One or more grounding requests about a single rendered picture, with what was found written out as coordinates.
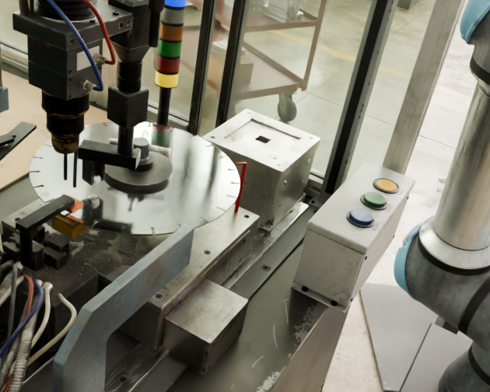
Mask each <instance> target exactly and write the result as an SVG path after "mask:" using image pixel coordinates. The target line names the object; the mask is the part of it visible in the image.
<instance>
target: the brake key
mask: <svg viewBox="0 0 490 392"><path fill-rule="evenodd" d="M349 218H350V219H351V220H352V221H353V222H356V223H358V224H360V225H369V224H371V223H372V220H373V215H372V214H371V213H370V212H368V211H367V210H365V209H362V208H354V209H352V210H351V211H350V215H349Z"/></svg>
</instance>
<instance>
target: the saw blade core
mask: <svg viewBox="0 0 490 392"><path fill-rule="evenodd" d="M103 125H104V126H105V127H104V126H103ZM144 130H147V131H149V135H148V137H147V139H148V140H149V142H150V145H155V146H160V147H165V148H169V149H170V154H169V155H168V154H163V153H160V154H162V155H164V156H165V157H166V158H167V159H169V160H170V162H171V163H172V164H173V176H172V178H171V180H170V181H169V182H168V183H167V184H165V185H163V186H162V187H158V188H155V189H151V190H132V189H128V188H124V187H120V186H118V185H116V184H114V183H112V182H110V181H109V180H108V179H107V178H106V177H104V181H100V182H99V183H97V184H94V185H92V186H91V185H90V184H88V183H86V182H85V181H84V180H83V179H82V159H78V162H77V184H76V187H72V185H73V163H74V153H70V154H68V179H67V180H64V154H61V153H58V152H56V151H55V150H54V148H53V146H52V144H51V139H50V140H48V141H47V142H45V143H44V144H43V145H42V146H41V147H40V148H39V149H38V150H37V151H36V153H35V154H34V156H33V158H32V160H31V162H30V171H29V173H30V183H31V185H32V187H33V189H34V191H35V192H36V194H37V195H38V197H39V198H40V199H41V200H42V201H43V202H44V203H46V204H47V203H49V202H51V201H52V200H54V199H56V198H58V197H60V196H61V195H63V194H68V195H70V196H72V197H74V198H76V199H78V200H80V201H82V202H83V207H82V208H81V209H79V210H78V211H76V212H74V213H72V214H70V212H67V211H63V212H62V213H60V215H64V214H67V215H68V216H67V217H66V218H67V219H70V220H72V221H73V222H77V223H79V224H81V225H84V226H88V227H90V228H91V227H92V226H93V225H94V222H97V223H96V224H95V226H94V227H93V228H94V229H98V230H102V231H106V232H110V233H119V234H121V233H122V229H123V228H122V227H125V229H124V234H125V235H136V236H152V230H151V229H154V233H155V235H166V234H172V233H175V232H176V231H177V230H178V229H179V228H180V227H182V226H183V225H184V224H188V225H190V226H193V227H194V228H195V229H196V228H198V227H200V226H203V225H206V224H207V223H210V222H212V221H214V220H216V219H217V218H219V217H220V216H221V215H223V214H224V213H225V212H227V211H228V210H229V209H230V208H231V207H232V205H233V204H234V202H235V201H236V199H237V196H238V194H239V191H240V177H239V174H238V172H237V170H236V167H235V166H234V164H233V162H232V161H231V160H230V159H229V157H227V155H226V154H225V153H224V152H222V151H221V150H220V149H218V148H217V147H215V146H214V145H212V144H211V143H210V142H207V141H206V140H204V139H203V138H200V137H198V136H196V135H195V136H194V135H193V134H191V133H188V132H186V131H182V130H180V129H176V128H174V129H173V130H172V127H168V126H165V125H161V124H152V123H151V124H150V127H149V123H145V122H143V123H141V124H138V125H137V126H136V127H135V132H134V138H137V137H141V135H142V132H143V131H144ZM171 130H172V131H171ZM191 137H192V138H191ZM79 138H80V139H79V144H81V142H82V141H83V139H85V140H90V141H95V142H102V143H107V144H110V143H109V140H110V138H115V139H118V125H117V124H115V123H114V122H113V121H110V122H103V124H102V123H95V124H88V125H85V129H84V131H83V132H82V133H81V134H79ZM37 172H39V173H37ZM231 183H232V184H231ZM41 186H43V187H41ZM47 191H48V193H49V194H45V195H41V196H39V194H40V193H44V192H47ZM228 196H229V197H228ZM217 208H220V209H217ZM69 214H70V215H69ZM201 218H203V219H204V220H203V219H201ZM179 226H180V227H179Z"/></svg>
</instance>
